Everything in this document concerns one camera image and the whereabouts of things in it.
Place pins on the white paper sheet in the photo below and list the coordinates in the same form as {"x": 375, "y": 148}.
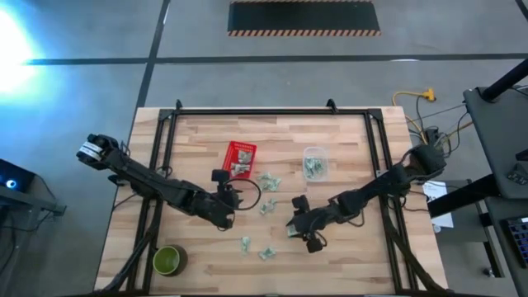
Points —
{"x": 437, "y": 194}

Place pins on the black keyboard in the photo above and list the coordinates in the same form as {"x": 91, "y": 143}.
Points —
{"x": 519, "y": 241}

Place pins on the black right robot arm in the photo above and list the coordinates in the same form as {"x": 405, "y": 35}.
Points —
{"x": 383, "y": 181}

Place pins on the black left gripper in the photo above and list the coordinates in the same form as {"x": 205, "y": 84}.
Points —
{"x": 218, "y": 206}

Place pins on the black metal pole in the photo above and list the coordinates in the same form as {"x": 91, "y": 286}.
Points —
{"x": 505, "y": 82}

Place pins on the clear plastic container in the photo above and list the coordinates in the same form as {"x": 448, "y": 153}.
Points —
{"x": 315, "y": 152}

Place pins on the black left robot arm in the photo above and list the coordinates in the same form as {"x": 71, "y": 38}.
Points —
{"x": 136, "y": 173}

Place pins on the black aluminium table frame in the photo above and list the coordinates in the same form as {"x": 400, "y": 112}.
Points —
{"x": 268, "y": 111}

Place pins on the dark grey desk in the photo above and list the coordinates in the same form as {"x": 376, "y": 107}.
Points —
{"x": 501, "y": 136}

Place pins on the black hazard-striped floor mat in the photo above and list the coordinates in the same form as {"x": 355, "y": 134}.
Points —
{"x": 303, "y": 16}

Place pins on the green bowl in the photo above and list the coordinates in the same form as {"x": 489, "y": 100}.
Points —
{"x": 167, "y": 260}

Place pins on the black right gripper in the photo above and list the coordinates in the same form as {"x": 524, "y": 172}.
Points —
{"x": 315, "y": 222}

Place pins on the black power strip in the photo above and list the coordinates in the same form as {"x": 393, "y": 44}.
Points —
{"x": 433, "y": 136}

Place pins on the red plastic slotted basket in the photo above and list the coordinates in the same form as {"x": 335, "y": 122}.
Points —
{"x": 231, "y": 154}

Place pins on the black device blue light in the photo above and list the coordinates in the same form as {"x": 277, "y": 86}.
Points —
{"x": 12, "y": 177}

